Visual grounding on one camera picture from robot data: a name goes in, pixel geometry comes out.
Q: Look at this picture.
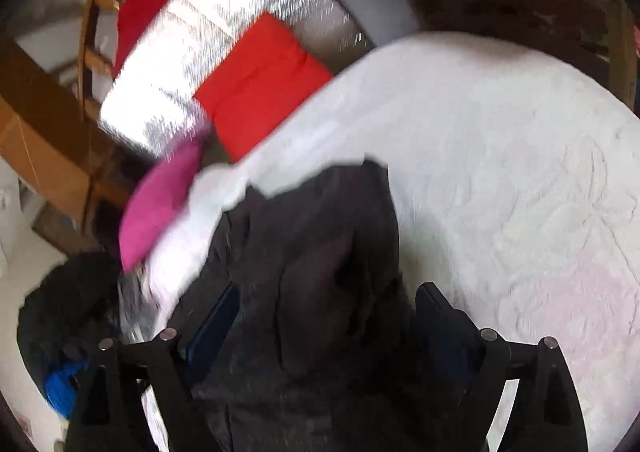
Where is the black clothes pile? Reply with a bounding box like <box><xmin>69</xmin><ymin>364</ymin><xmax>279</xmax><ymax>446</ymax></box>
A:
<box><xmin>16</xmin><ymin>252</ymin><xmax>126</xmax><ymax>393</ymax></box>

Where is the brown cardboard box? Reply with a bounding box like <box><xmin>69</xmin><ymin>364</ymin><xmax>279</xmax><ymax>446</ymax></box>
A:
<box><xmin>0</xmin><ymin>39</ymin><xmax>121</xmax><ymax>223</ymax></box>

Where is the red cushion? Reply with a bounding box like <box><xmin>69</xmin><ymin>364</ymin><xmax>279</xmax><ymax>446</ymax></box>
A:
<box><xmin>194</xmin><ymin>12</ymin><xmax>335</xmax><ymax>164</ymax></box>

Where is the pink pillow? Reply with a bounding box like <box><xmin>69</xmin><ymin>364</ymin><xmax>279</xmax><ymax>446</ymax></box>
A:
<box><xmin>119</xmin><ymin>132</ymin><xmax>213</xmax><ymax>273</ymax></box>

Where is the blue cloth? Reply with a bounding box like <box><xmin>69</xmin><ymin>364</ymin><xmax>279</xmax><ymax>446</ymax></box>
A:
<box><xmin>44</xmin><ymin>362</ymin><xmax>88</xmax><ymax>420</ymax></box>

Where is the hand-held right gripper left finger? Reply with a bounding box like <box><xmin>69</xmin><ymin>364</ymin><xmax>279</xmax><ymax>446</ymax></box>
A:
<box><xmin>65</xmin><ymin>282</ymin><xmax>242</xmax><ymax>452</ymax></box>

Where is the grey crumpled cloth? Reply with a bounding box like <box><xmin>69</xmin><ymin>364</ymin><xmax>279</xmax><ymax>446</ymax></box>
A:
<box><xmin>117</xmin><ymin>267</ymin><xmax>161</xmax><ymax>343</ymax></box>

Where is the white bed blanket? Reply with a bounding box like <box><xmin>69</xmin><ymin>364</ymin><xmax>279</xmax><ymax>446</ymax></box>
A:
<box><xmin>140</xmin><ymin>32</ymin><xmax>640</xmax><ymax>452</ymax></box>

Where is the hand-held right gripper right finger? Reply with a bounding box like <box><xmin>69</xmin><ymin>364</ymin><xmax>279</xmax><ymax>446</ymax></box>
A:
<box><xmin>414</xmin><ymin>282</ymin><xmax>590</xmax><ymax>452</ymax></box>

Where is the black garment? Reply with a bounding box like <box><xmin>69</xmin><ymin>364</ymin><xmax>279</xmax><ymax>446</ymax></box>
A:
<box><xmin>167</xmin><ymin>159</ymin><xmax>481</xmax><ymax>452</ymax></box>

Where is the wooden shelf unit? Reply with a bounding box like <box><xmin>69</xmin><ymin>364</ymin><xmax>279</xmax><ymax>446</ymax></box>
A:
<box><xmin>330</xmin><ymin>0</ymin><xmax>640</xmax><ymax>113</ymax></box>

